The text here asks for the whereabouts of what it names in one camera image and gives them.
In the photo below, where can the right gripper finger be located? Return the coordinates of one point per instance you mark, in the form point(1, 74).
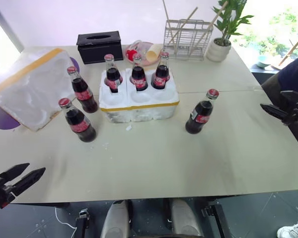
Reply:
point(275, 112)
point(291, 94)

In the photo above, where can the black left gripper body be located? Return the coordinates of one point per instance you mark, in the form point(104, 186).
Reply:
point(0, 192)

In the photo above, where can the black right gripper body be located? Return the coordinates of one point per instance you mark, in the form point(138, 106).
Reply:
point(295, 111)

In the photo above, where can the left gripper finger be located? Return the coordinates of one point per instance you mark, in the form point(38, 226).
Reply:
point(15, 172)
point(28, 179)

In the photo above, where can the glass cola bottle red cap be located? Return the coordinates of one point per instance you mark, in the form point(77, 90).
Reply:
point(161, 75)
point(83, 95)
point(138, 77)
point(80, 125)
point(200, 116)
point(113, 75)

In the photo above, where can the white foam lid yellow tape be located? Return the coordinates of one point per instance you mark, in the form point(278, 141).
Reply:
point(27, 86)

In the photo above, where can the white foam bottle crate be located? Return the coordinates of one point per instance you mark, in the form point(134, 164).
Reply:
point(139, 112)

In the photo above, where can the black tissue box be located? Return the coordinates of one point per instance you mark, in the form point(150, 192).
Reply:
point(100, 50)

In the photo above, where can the person in dark clothes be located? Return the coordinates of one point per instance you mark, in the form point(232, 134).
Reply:
point(294, 72)

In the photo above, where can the teal bowl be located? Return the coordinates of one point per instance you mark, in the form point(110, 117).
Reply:
point(263, 62)

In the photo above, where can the wooden folding stand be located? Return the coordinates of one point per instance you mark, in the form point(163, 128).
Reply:
point(291, 48)

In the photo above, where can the white ribbed plant pot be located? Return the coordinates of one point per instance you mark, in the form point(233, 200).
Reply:
point(218, 50)

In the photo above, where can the grey rounded robot leg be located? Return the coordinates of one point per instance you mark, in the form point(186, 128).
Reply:
point(185, 218)
point(115, 220)

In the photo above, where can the green potted plant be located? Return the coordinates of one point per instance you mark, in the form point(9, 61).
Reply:
point(229, 19)

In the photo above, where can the wooden stick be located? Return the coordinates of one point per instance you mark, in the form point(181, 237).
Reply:
point(168, 22)
point(214, 19)
point(186, 18)

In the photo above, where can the white sneaker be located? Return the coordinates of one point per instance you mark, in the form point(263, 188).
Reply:
point(291, 231)

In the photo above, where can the beige paper cup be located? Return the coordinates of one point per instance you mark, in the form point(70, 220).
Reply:
point(152, 53)

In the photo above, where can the pink plastic bowl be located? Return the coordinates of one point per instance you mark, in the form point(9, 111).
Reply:
point(139, 48)

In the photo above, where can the black table leg bracket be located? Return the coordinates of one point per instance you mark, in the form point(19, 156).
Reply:
point(217, 218)
point(83, 224)

